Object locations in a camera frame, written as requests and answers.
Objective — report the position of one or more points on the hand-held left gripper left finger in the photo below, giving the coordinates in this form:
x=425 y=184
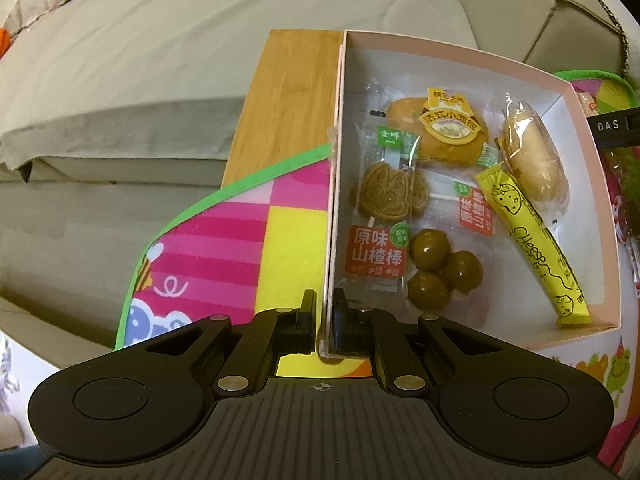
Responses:
x=307 y=317

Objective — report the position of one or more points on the yellow cheese stick packet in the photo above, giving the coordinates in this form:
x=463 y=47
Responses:
x=535 y=240

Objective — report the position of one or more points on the pink cardboard box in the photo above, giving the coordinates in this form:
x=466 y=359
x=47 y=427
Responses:
x=525 y=285

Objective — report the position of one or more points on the green candy balls packet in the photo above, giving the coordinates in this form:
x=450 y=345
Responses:
x=431 y=250

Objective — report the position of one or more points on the round bread packet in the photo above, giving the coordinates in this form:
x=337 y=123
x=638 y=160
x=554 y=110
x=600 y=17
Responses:
x=440 y=142

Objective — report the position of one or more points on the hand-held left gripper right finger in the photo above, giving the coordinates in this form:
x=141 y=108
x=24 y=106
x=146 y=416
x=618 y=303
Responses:
x=345 y=320

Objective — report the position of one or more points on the grey-beige sofa cover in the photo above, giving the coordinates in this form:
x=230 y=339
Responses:
x=150 y=50

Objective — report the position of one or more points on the oblong bread packet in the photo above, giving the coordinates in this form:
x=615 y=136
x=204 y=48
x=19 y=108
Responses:
x=532 y=160

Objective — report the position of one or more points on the cartoon animal play mat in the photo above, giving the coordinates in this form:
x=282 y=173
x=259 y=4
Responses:
x=210 y=240

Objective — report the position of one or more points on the butterfly cookie packet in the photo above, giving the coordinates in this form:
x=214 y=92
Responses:
x=390 y=185

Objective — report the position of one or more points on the beige sofa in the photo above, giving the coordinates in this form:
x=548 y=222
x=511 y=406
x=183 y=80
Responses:
x=100 y=230

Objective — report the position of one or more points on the red label hawthorn stick packet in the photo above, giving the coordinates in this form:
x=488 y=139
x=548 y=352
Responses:
x=375 y=255
x=475 y=212

